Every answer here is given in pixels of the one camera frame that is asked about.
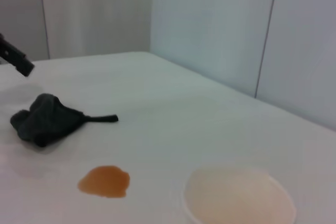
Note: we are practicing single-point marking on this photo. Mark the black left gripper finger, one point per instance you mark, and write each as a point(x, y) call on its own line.
point(15, 56)

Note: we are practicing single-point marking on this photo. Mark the dark cloth rag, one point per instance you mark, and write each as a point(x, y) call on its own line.
point(44, 121)

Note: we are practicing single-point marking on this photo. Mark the white paper cup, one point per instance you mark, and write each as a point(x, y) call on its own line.
point(239, 197)

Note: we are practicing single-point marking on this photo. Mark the orange-brown liquid stain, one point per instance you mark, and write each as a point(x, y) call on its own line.
point(105, 182)

